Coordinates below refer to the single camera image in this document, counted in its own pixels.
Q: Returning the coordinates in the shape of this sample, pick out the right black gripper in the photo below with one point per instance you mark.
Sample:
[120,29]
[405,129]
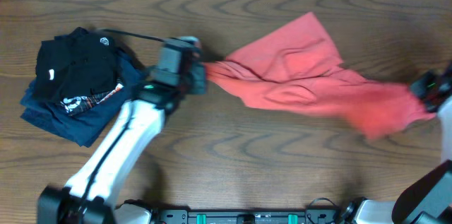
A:
[421,84]

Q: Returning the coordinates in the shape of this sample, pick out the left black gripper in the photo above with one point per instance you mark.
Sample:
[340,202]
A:
[198,75]

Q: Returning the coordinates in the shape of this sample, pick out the red orange t-shirt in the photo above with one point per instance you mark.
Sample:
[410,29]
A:
[297,68]

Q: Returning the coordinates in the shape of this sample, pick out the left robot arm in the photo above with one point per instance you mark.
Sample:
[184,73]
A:
[90,196]

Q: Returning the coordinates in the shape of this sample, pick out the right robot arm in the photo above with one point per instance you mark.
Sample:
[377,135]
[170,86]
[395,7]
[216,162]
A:
[428,200]

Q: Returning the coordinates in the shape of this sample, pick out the navy blue folded garment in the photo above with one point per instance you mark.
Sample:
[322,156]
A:
[83,128]

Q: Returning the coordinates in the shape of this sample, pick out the black patterned folded garment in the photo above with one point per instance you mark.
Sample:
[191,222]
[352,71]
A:
[77,105]

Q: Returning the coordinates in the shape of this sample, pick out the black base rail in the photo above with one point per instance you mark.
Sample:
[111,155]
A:
[247,217]

